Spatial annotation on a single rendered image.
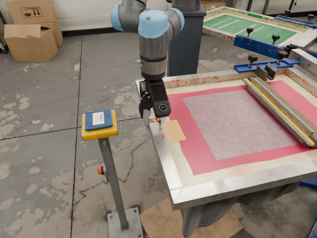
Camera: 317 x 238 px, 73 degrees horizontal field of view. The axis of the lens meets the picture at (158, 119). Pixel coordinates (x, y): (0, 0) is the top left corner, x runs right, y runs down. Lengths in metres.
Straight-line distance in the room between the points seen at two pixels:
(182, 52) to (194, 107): 0.47
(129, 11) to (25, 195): 1.62
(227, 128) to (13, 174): 1.79
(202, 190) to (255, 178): 0.15
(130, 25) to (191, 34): 0.58
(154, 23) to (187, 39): 0.70
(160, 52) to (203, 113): 0.36
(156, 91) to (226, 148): 0.30
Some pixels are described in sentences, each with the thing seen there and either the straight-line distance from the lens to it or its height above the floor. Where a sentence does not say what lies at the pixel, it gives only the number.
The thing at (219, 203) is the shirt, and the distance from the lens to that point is 0.86.
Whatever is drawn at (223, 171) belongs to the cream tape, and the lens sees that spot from 0.68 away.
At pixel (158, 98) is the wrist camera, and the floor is 1.15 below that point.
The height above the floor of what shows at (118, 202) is 0.36.
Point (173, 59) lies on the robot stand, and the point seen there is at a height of 0.95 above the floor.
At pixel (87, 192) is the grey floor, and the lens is 1.82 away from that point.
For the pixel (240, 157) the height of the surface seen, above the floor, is 0.97.
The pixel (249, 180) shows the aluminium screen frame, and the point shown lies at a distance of 0.64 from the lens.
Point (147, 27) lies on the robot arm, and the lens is 0.56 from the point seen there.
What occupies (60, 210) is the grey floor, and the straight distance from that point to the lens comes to 1.81.
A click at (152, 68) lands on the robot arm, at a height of 1.23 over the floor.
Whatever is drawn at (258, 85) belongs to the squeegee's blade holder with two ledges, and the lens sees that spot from 1.01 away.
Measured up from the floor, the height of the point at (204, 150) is 0.97.
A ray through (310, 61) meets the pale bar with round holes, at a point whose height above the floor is 1.04.
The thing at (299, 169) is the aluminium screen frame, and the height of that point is 1.00.
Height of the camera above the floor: 1.51
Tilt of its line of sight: 41 degrees down
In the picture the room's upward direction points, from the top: straight up
